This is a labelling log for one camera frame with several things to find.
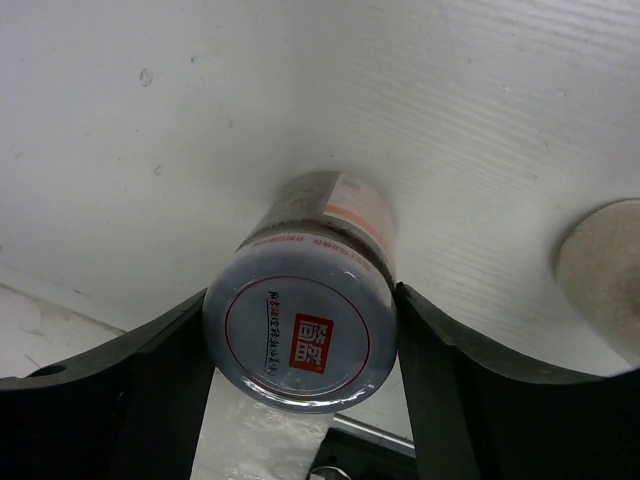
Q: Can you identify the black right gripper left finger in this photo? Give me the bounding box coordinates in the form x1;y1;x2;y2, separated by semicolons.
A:
1;292;215;479

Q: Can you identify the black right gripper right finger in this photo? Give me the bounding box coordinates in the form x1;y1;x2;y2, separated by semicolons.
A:
394;284;639;479

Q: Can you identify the silver-lid small jar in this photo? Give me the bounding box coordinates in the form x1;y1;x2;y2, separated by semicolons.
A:
203;171;398;413

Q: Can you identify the silver-capped white shaker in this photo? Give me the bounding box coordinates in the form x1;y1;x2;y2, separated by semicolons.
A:
555;199;639;368

